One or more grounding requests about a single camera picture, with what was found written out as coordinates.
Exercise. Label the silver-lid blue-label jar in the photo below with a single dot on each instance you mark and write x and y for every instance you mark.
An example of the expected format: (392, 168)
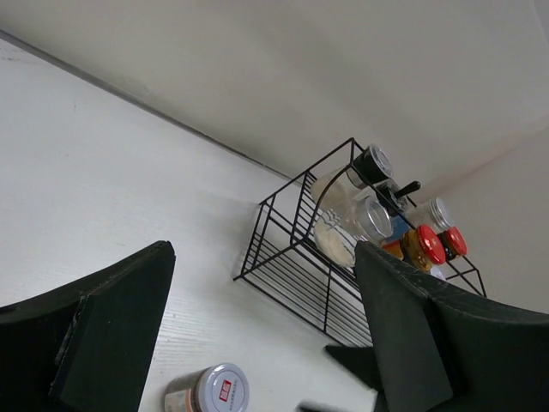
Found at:
(434, 213)

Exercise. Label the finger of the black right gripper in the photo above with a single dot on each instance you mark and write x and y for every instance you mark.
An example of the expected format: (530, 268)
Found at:
(315, 407)

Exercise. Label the black-pump-lid spice jar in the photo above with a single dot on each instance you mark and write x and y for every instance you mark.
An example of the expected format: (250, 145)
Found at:
(393, 197)

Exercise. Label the black wire shelf rack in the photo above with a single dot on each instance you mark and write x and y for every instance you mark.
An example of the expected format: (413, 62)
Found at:
(283, 262)

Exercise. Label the grey-lid reddish sauce jar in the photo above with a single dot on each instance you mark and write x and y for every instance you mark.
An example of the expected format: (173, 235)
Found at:
(219, 388)

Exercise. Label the glass-lid spice jar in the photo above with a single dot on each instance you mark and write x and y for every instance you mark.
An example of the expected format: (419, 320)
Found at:
(370, 167)

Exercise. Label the small red-cap brown bottle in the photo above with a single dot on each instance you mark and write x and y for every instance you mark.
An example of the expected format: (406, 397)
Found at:
(419, 247)

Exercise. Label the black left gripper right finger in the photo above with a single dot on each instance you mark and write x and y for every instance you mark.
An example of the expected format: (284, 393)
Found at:
(437, 347)

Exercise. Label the silver-lid white powder jar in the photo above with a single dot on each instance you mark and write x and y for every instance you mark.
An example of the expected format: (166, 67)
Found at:
(338, 230)

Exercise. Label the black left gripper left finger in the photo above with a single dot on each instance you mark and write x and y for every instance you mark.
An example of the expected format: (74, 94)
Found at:
(88, 345)

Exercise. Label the red-lid brown sauce bottle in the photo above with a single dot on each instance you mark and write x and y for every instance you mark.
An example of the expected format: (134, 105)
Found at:
(453, 243)

